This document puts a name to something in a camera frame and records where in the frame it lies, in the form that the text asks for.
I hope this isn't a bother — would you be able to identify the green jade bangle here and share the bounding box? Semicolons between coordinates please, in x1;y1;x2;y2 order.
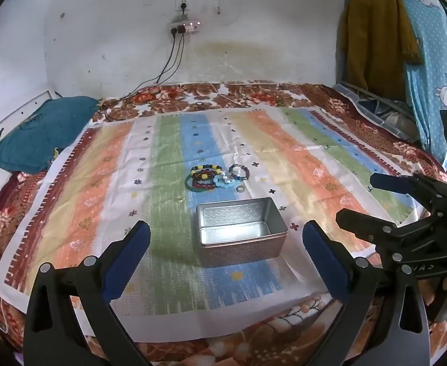
185;175;216;192

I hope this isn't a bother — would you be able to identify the mustard brown garment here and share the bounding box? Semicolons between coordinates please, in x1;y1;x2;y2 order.
340;0;424;93

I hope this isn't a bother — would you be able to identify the striped pastel mat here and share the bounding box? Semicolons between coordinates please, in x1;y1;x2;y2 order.
0;106;414;346

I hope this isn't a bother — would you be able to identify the blue dotted cartoon cloth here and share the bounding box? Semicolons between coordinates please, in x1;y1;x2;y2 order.
396;0;447;163

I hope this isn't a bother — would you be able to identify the white power strip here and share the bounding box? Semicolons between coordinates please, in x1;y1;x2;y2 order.
169;22;201;35

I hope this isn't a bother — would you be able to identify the black power cable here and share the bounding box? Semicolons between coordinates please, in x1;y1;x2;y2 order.
103;32;178;123
117;32;186;102

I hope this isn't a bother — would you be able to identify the teal pillow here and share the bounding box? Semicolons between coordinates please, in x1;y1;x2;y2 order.
0;96;99;175

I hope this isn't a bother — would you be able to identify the light blue bead bracelet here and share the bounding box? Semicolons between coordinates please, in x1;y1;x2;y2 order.
212;175;236;191

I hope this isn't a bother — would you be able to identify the silver metal tin box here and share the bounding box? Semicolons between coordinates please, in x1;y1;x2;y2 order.
196;197;289;268

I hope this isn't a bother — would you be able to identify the black yellow red bead bracelet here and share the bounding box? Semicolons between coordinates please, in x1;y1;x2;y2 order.
191;164;223;176

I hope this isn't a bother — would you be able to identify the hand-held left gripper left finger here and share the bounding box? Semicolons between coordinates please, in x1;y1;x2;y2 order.
22;220;151;366

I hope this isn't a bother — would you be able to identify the dark red bead bracelet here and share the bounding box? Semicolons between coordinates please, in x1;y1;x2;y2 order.
192;173;217;190

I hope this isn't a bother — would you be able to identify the floral brown blanket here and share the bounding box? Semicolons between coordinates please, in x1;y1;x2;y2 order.
0;81;447;366

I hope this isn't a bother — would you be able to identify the dark and clear bead bracelet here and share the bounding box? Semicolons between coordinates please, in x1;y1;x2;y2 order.
229;164;251;181

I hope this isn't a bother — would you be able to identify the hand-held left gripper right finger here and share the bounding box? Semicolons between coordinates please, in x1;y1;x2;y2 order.
301;220;431;366

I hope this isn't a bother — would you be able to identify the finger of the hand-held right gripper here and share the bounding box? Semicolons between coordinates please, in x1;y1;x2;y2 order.
335;209;447;252
370;173;447;214

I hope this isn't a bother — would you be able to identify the white headboard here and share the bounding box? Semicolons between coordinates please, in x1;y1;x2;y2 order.
0;89;62;150

